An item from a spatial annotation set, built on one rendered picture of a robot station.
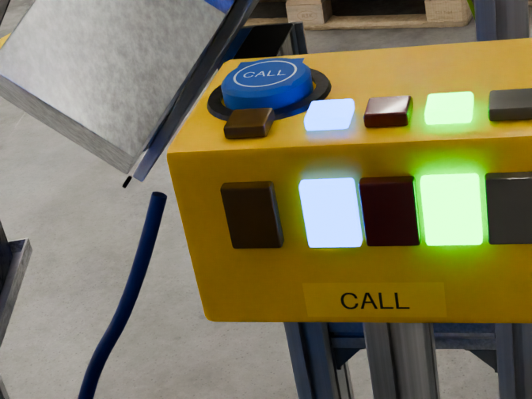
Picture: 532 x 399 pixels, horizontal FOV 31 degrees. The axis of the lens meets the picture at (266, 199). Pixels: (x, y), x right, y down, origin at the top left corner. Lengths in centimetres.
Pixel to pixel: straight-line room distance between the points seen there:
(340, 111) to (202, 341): 172
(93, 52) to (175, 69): 6
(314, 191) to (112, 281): 200
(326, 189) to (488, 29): 52
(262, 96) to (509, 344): 70
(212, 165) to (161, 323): 179
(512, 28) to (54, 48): 39
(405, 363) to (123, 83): 37
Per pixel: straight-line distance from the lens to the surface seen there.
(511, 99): 38
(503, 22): 90
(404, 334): 47
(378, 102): 39
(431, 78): 42
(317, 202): 39
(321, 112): 39
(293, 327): 109
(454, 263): 40
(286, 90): 41
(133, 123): 76
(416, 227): 39
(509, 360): 108
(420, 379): 49
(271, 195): 39
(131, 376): 206
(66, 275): 245
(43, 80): 76
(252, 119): 40
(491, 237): 39
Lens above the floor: 124
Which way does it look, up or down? 29 degrees down
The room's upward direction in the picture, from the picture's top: 11 degrees counter-clockwise
